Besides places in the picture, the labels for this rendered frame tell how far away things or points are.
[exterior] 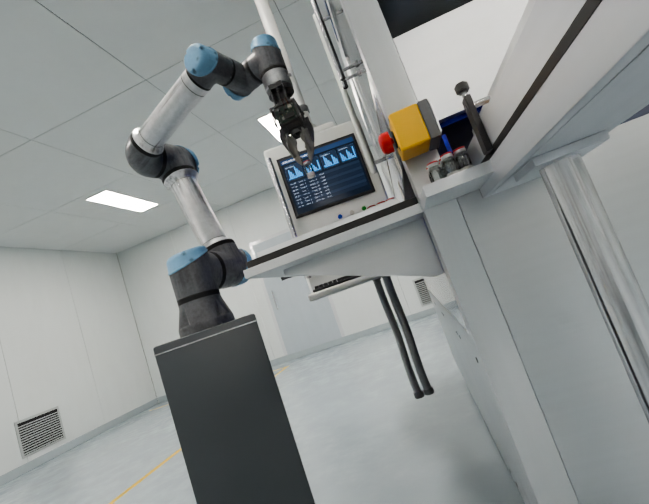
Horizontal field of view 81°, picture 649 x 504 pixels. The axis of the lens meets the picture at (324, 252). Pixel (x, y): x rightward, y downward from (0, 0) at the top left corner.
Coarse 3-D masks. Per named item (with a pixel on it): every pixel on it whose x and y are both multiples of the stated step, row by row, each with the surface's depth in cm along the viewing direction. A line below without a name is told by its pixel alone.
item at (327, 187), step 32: (320, 128) 188; (352, 128) 186; (288, 160) 185; (320, 160) 184; (352, 160) 184; (288, 192) 183; (320, 192) 183; (352, 192) 182; (384, 192) 182; (320, 224) 181
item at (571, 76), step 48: (576, 0) 27; (624, 0) 23; (528, 48) 35; (576, 48) 28; (624, 48) 24; (528, 96) 39; (576, 96) 31; (624, 96) 34; (480, 144) 57; (528, 144) 43; (480, 192) 72
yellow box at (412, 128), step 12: (408, 108) 66; (420, 108) 66; (396, 120) 67; (408, 120) 66; (420, 120) 66; (432, 120) 65; (396, 132) 67; (408, 132) 66; (420, 132) 66; (432, 132) 65; (396, 144) 69; (408, 144) 66; (420, 144) 66; (432, 144) 69; (408, 156) 71
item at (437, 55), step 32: (480, 0) 73; (512, 0) 72; (416, 32) 76; (448, 32) 75; (480, 32) 73; (512, 32) 72; (416, 64) 76; (448, 64) 74; (480, 64) 73; (416, 96) 75; (448, 96) 74; (480, 96) 73
